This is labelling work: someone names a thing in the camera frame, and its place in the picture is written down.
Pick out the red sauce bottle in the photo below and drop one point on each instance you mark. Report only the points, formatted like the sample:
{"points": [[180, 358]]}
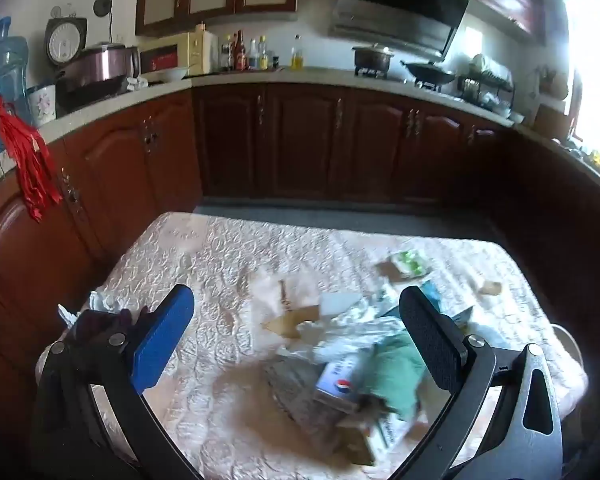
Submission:
{"points": [[239, 52]]}

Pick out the cream microwave oven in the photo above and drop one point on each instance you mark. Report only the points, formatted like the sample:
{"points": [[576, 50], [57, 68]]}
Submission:
{"points": [[195, 52]]}

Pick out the small dark bottle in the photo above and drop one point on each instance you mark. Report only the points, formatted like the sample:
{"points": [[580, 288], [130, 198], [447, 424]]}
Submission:
{"points": [[225, 55]]}

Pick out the red tassel knot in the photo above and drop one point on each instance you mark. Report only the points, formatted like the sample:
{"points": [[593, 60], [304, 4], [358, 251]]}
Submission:
{"points": [[30, 160]]}

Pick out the green cloth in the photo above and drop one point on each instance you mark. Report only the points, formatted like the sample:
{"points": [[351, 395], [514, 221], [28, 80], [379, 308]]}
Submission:
{"points": [[395, 370]]}

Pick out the yellow cap bottle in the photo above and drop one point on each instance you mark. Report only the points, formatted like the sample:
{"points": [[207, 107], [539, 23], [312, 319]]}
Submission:
{"points": [[263, 55]]}

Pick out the blue white packet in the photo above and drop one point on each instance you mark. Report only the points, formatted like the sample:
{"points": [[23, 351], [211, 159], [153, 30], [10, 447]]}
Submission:
{"points": [[431, 294]]}

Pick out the black range hood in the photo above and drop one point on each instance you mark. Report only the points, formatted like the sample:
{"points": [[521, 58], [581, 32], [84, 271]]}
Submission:
{"points": [[395, 5]]}

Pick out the white floral container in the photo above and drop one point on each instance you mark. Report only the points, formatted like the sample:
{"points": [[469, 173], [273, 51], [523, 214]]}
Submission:
{"points": [[42, 105]]}

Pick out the small brown scrap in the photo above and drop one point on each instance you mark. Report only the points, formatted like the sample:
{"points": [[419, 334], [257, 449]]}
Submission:
{"points": [[492, 288]]}

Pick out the dark cooking pot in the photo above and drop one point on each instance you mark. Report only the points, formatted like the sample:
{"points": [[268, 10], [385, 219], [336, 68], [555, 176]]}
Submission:
{"points": [[372, 57]]}

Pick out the yellow green scouring sponge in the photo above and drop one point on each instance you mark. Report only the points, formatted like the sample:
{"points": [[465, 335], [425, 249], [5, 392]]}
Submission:
{"points": [[597, 159]]}

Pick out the wooden cutting board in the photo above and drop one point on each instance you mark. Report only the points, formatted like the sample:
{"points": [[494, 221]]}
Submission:
{"points": [[552, 121]]}

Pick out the brown cardboard piece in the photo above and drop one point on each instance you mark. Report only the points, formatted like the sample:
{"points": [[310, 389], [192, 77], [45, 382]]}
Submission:
{"points": [[352, 442]]}

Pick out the black wok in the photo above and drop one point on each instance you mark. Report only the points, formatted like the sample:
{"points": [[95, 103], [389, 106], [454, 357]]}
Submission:
{"points": [[427, 72]]}

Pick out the yellow oil bottle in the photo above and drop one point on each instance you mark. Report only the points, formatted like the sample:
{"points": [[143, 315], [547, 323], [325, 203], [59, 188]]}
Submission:
{"points": [[296, 57]]}

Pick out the grey printed paper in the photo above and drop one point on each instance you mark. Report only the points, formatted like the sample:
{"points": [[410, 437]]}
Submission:
{"points": [[292, 385]]}

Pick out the black dish rack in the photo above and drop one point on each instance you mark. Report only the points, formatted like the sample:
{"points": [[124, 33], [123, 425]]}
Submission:
{"points": [[485, 85]]}

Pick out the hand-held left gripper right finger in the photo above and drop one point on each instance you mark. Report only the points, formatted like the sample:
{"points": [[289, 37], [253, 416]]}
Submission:
{"points": [[432, 345]]}

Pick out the window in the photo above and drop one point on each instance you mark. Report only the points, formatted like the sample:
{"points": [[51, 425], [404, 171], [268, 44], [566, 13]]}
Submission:
{"points": [[595, 60]]}

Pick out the green white packet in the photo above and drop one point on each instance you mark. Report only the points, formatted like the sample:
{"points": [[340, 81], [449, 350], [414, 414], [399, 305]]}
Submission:
{"points": [[409, 264]]}

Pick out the pink silver rice cooker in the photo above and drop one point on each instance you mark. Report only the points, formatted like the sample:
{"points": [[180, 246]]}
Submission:
{"points": [[97, 67]]}

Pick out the clear white bottle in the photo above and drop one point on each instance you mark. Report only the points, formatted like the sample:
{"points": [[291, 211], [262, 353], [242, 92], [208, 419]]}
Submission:
{"points": [[253, 57]]}

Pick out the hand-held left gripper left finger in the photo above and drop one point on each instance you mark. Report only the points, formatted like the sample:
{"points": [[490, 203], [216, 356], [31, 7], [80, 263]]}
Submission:
{"points": [[165, 335]]}

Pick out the white box blue red logo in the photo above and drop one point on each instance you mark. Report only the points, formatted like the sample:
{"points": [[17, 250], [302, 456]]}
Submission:
{"points": [[340, 380]]}

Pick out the blue water jug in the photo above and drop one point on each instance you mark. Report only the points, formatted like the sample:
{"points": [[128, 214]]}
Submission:
{"points": [[5, 60]]}

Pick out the white bowl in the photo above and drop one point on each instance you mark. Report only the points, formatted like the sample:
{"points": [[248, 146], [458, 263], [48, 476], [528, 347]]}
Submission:
{"points": [[171, 74]]}

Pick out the crumpled white plastic bag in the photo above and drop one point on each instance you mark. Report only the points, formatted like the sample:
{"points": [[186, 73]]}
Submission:
{"points": [[350, 330]]}

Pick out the crumpled white tissue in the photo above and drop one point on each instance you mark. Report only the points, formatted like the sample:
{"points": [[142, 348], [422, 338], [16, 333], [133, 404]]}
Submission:
{"points": [[102, 302]]}

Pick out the dial kitchen scale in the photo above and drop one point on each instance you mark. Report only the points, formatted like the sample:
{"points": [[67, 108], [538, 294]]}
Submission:
{"points": [[62, 42]]}

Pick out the wooden base cabinets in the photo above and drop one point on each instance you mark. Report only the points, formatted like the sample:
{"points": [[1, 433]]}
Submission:
{"points": [[305, 135]]}

